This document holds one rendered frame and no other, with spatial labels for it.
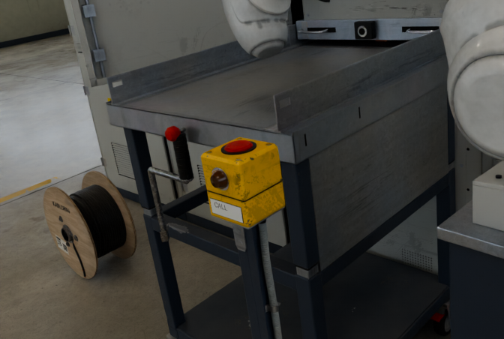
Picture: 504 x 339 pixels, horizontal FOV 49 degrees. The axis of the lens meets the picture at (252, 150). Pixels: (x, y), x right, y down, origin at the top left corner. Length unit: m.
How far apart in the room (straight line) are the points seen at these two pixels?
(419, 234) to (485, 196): 0.97
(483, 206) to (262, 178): 0.31
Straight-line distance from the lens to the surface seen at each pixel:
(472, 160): 1.59
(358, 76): 1.15
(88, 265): 2.29
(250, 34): 1.11
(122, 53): 1.74
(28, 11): 13.01
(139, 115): 1.31
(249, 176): 0.73
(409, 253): 1.83
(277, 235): 2.16
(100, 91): 2.86
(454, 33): 0.63
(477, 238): 0.81
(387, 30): 1.64
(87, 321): 2.14
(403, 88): 1.25
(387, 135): 1.25
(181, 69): 1.52
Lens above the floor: 1.15
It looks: 20 degrees down
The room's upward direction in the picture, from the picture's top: 8 degrees counter-clockwise
